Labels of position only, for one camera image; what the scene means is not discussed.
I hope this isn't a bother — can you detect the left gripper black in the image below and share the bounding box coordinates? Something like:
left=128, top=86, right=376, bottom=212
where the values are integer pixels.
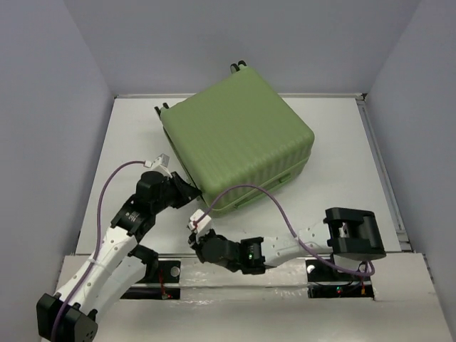
left=152, top=171, right=202, bottom=214

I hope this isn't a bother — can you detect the green hard-shell suitcase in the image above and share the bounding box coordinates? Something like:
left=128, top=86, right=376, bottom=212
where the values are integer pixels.
left=155, top=60, right=315, bottom=216

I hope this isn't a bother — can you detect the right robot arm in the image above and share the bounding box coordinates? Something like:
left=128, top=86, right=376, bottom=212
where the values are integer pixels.
left=187, top=207, right=386, bottom=279

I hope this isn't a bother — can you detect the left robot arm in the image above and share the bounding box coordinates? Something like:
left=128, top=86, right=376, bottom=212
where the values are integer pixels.
left=36, top=170, right=201, bottom=341

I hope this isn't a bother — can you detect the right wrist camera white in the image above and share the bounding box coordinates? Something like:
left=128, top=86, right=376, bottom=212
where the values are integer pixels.
left=187, top=209, right=212, bottom=246

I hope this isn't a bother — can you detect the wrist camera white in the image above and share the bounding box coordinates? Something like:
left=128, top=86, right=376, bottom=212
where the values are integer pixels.
left=187, top=209, right=212, bottom=246
left=143, top=153, right=172, bottom=177

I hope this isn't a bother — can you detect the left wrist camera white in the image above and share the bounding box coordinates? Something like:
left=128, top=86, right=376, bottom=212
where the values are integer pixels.
left=143, top=153, right=172, bottom=177

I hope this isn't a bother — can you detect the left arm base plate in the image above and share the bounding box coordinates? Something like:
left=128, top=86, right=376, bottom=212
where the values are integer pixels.
left=120, top=259, right=181, bottom=301

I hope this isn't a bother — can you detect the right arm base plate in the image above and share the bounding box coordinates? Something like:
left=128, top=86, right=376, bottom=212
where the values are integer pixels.
left=306, top=259, right=374, bottom=299

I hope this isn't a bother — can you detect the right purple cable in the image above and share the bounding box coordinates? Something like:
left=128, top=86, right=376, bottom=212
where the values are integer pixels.
left=204, top=184, right=377, bottom=276

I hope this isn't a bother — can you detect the purple cable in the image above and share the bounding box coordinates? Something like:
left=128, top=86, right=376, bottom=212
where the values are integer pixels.
left=50, top=160, right=147, bottom=342
left=204, top=184, right=377, bottom=276

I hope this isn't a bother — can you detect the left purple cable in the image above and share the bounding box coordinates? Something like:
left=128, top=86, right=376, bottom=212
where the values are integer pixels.
left=50, top=160, right=147, bottom=342

